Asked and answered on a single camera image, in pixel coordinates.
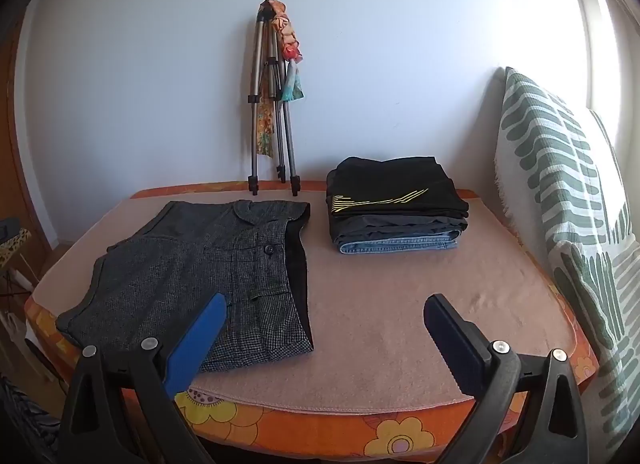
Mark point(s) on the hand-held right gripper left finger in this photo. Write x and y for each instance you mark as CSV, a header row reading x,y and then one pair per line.
x,y
207,324

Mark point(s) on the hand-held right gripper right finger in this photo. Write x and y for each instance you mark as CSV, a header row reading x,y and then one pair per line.
x,y
450,339

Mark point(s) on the grey tweed pants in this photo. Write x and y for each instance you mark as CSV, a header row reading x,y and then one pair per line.
x,y
200,254

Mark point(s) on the orange floral bed sheet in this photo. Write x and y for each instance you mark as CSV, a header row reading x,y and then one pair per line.
x,y
400,439

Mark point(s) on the dark grey folded garment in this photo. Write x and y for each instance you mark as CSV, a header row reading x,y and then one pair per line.
x,y
400,230

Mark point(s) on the white green patterned throw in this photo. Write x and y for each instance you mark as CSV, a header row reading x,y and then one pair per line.
x,y
550,169

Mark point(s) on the leopard print ironing board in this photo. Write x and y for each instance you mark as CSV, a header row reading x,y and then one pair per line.
x,y
15,246

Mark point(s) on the dark patterned cloth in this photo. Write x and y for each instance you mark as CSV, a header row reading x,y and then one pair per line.
x,y
25,424

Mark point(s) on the silver tripod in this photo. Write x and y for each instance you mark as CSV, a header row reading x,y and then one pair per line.
x,y
255,94

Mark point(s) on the colourful scarf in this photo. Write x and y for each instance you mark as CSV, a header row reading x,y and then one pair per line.
x,y
290,44

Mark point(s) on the wooden door frame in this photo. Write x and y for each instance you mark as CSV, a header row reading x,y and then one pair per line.
x,y
15,169

